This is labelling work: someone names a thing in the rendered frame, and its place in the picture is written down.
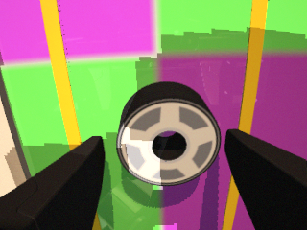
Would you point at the yellow rectangular outline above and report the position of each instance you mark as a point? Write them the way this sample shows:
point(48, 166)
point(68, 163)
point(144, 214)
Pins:
point(50, 13)

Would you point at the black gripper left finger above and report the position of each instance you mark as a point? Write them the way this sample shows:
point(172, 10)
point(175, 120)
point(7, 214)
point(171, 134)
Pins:
point(63, 196)

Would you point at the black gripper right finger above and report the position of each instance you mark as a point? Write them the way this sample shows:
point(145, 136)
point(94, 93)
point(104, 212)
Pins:
point(271, 182)

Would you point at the black tyre with beige wheel rim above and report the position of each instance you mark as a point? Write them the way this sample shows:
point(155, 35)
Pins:
point(181, 157)

